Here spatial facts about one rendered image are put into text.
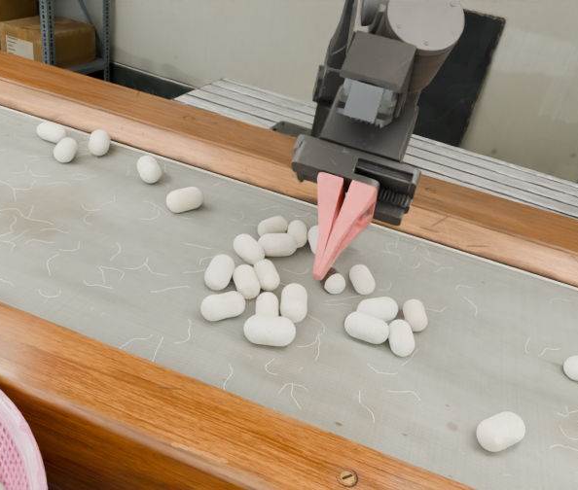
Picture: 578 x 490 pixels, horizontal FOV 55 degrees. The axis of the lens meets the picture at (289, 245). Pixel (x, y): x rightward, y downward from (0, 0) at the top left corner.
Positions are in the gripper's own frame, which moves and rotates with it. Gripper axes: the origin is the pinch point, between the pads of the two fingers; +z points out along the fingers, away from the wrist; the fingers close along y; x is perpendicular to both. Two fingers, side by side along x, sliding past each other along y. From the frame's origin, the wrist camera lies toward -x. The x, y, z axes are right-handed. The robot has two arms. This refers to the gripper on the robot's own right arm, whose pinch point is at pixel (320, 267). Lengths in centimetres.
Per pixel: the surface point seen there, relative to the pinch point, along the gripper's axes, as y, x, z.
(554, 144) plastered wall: 51, 168, -125
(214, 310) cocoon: -5.8, -3.3, 6.4
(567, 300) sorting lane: 21.7, 10.9, -7.5
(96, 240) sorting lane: -19.0, 1.2, 3.8
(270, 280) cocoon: -3.5, 0.6, 2.2
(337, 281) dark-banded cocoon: 1.4, 2.3, 0.0
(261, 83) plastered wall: -79, 182, -124
